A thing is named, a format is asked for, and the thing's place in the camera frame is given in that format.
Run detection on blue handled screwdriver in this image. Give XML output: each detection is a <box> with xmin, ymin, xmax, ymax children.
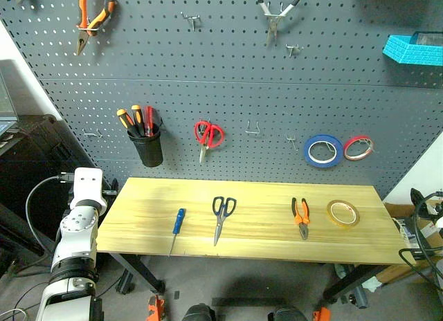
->
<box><xmin>168</xmin><ymin>208</ymin><xmax>187</xmax><ymax>258</ymax></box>

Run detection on black equipment case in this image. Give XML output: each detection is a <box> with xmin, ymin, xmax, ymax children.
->
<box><xmin>0</xmin><ymin>114</ymin><xmax>117</xmax><ymax>266</ymax></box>

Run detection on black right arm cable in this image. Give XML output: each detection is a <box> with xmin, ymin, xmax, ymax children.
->
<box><xmin>397</xmin><ymin>191</ymin><xmax>443</xmax><ymax>291</ymax></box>

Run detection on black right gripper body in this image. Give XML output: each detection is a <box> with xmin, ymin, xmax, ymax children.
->
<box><xmin>410</xmin><ymin>187</ymin><xmax>426</xmax><ymax>214</ymax></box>

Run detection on grey laptop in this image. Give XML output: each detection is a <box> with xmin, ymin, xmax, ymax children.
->
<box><xmin>0</xmin><ymin>59</ymin><xmax>20</xmax><ymax>139</ymax></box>

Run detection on red clear-handled screwdriver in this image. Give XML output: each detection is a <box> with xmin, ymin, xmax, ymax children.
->
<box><xmin>143</xmin><ymin>105</ymin><xmax>156</xmax><ymax>138</ymax></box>

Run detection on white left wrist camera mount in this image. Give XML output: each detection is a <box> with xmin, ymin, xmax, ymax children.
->
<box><xmin>70</xmin><ymin>167</ymin><xmax>107</xmax><ymax>214</ymax></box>

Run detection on red tape roll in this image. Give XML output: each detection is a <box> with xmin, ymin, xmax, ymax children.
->
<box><xmin>343</xmin><ymin>134</ymin><xmax>375</xmax><ymax>162</ymax></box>

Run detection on dark rounded shape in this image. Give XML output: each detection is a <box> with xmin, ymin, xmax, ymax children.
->
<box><xmin>181</xmin><ymin>302</ymin><xmax>217</xmax><ymax>321</ymax></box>
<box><xmin>267</xmin><ymin>305</ymin><xmax>307</xmax><ymax>321</ymax></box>

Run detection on yellow tape roll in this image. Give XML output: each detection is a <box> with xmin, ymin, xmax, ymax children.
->
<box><xmin>326</xmin><ymin>199</ymin><xmax>361</xmax><ymax>228</ymax></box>

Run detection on orange black combination pliers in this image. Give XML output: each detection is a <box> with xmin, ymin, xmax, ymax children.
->
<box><xmin>291</xmin><ymin>196</ymin><xmax>311</xmax><ymax>241</ymax></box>

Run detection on brown cardboard box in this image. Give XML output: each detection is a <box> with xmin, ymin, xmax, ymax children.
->
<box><xmin>375</xmin><ymin>202</ymin><xmax>443</xmax><ymax>284</ymax></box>

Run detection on grey metal pegboard wall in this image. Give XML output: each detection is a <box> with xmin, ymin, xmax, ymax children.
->
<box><xmin>0</xmin><ymin>0</ymin><xmax>443</xmax><ymax>199</ymax></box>

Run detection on red handled scissors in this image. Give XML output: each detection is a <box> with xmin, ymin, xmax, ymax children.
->
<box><xmin>193</xmin><ymin>119</ymin><xmax>225</xmax><ymax>165</ymax></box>

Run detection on orange black long-nose pliers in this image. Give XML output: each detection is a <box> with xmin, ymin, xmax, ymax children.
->
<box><xmin>75</xmin><ymin>0</ymin><xmax>117</xmax><ymax>57</ymax></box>

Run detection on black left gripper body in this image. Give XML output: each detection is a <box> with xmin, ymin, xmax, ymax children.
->
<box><xmin>101</xmin><ymin>178</ymin><xmax>120</xmax><ymax>199</ymax></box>

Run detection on blue tape roll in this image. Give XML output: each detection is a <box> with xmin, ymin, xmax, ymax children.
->
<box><xmin>303</xmin><ymin>134</ymin><xmax>344</xmax><ymax>169</ymax></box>

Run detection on black white handled pliers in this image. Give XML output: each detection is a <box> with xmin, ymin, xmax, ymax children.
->
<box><xmin>255</xmin><ymin>0</ymin><xmax>306</xmax><ymax>48</ymax></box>

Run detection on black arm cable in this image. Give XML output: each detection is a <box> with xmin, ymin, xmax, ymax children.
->
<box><xmin>397</xmin><ymin>191</ymin><xmax>443</xmax><ymax>291</ymax></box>
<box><xmin>24</xmin><ymin>174</ymin><xmax>75</xmax><ymax>256</ymax></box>

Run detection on black blue handled scissors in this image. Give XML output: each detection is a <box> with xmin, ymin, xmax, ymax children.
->
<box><xmin>211</xmin><ymin>196</ymin><xmax>238</xmax><ymax>248</ymax></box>

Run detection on black metal table leg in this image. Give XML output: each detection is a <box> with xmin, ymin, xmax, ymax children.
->
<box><xmin>323</xmin><ymin>264</ymin><xmax>394</xmax><ymax>303</ymax></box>
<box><xmin>109</xmin><ymin>253</ymin><xmax>166</xmax><ymax>295</ymax></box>

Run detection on orange black clamp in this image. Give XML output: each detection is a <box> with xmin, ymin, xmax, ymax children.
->
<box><xmin>312</xmin><ymin>306</ymin><xmax>332</xmax><ymax>321</ymax></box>
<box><xmin>146</xmin><ymin>293</ymin><xmax>168</xmax><ymax>321</ymax></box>

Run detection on black flat floor bar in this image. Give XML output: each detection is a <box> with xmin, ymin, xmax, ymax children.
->
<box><xmin>210</xmin><ymin>296</ymin><xmax>287</xmax><ymax>308</ymax></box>

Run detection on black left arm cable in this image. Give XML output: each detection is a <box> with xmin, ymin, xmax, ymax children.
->
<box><xmin>24</xmin><ymin>174</ymin><xmax>75</xmax><ymax>256</ymax></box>

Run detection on black cup holder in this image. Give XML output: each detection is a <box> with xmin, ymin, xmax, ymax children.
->
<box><xmin>127</xmin><ymin>122</ymin><xmax>164</xmax><ymax>168</ymax></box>

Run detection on blue brick-pattern box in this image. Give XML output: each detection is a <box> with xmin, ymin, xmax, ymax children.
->
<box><xmin>381</xmin><ymin>30</ymin><xmax>443</xmax><ymax>66</ymax></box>

